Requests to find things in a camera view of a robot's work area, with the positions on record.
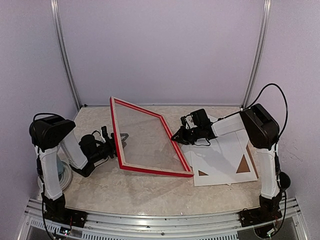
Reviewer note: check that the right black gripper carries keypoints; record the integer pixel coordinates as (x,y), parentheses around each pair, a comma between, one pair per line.
(181,139)

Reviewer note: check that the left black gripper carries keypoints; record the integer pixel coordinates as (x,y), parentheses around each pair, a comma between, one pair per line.
(112,147)

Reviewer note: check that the clear acrylic sheet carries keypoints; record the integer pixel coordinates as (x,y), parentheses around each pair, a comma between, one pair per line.
(147,140)

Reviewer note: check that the wooden red photo frame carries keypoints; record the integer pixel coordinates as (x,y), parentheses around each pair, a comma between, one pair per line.
(182,160)

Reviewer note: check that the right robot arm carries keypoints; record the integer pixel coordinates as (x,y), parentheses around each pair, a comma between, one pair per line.
(263,133)

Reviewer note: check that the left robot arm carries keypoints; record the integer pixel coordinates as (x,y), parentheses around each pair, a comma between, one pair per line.
(49,132)

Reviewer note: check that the white photo paper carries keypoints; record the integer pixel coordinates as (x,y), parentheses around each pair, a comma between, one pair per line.
(230,140)

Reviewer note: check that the white mat board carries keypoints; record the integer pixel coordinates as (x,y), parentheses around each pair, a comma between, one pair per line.
(201,178)

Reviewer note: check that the light blue cup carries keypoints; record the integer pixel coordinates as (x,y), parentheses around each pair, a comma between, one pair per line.
(60,166)

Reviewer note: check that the brown backing board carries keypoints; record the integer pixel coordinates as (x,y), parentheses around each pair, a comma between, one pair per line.
(252,160)

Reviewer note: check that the white round plate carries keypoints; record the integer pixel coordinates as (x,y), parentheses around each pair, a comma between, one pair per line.
(65,179)

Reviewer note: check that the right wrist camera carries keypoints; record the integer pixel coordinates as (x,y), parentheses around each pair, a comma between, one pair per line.
(187,121)

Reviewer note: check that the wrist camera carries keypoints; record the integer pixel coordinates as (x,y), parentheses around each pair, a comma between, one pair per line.
(103,133)
(187,121)

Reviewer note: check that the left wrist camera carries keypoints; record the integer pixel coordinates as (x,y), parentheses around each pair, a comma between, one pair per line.
(103,133)

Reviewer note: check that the aluminium front rail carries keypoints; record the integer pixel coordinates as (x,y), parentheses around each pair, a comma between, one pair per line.
(211,226)

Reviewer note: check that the left aluminium post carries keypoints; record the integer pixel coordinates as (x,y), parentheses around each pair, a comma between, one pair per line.
(54,5)

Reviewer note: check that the aluminium post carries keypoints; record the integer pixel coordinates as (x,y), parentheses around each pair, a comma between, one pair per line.
(54,5)
(258,52)

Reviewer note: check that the right aluminium post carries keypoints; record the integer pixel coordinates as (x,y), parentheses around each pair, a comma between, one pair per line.
(258,52)

